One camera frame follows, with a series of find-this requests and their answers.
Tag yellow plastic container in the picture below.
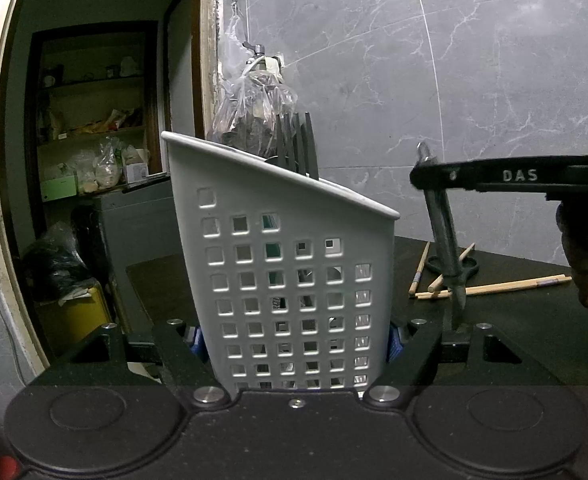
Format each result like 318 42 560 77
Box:
36 285 113 351

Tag wooden shelf unit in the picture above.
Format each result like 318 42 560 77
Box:
24 20 167 201

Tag wall water tap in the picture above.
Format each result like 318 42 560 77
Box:
242 41 285 78

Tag black plastic bag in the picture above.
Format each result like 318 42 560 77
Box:
21 222 97 301

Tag plastic bag of dried goods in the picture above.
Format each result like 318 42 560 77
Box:
206 67 302 158

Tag pile of food packets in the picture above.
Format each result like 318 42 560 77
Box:
48 108 142 136

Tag grey metal cabinet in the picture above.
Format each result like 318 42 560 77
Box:
91 180 185 331

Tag clear bags of goods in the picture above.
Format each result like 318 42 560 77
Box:
74 135 124 192

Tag clear empty plastic bag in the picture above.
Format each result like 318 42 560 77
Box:
218 0 247 86

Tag green box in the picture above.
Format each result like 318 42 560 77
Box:
41 176 78 202

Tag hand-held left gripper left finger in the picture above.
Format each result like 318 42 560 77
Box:
46 317 231 407

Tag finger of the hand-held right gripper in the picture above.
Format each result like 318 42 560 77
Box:
409 154 588 202

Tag dark metal fork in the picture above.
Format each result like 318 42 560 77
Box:
266 111 321 179

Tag black handled scissors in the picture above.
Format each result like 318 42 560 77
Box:
426 255 480 282

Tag white perforated utensil basket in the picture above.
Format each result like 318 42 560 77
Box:
160 130 401 393

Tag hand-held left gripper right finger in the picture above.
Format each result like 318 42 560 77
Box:
361 317 550 407

